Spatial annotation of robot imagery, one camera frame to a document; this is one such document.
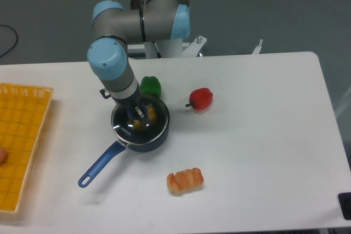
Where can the yellow bell pepper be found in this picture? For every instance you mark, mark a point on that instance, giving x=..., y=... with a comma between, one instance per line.
x=145, y=123

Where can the yellow wicker basket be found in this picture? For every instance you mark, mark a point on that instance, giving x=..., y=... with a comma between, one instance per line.
x=23, y=113

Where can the red bell pepper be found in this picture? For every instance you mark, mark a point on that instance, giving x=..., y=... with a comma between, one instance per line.
x=200, y=99

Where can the glass pot lid blue knob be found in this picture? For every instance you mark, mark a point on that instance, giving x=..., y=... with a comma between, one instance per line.
x=119, y=122

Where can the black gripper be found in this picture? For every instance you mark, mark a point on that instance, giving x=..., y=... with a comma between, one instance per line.
x=129, y=99

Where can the dark pot blue handle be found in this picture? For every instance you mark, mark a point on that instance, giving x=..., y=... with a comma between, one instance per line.
x=117, y=147

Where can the green bell pepper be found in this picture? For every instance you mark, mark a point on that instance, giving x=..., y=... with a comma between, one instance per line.
x=150, y=85

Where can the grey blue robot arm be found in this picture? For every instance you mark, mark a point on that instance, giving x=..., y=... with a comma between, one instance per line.
x=114, y=28

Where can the black device at table edge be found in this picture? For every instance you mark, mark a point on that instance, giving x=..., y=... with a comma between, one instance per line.
x=345, y=203

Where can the orange striped bread loaf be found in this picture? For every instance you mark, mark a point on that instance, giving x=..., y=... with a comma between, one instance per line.
x=184, y=181

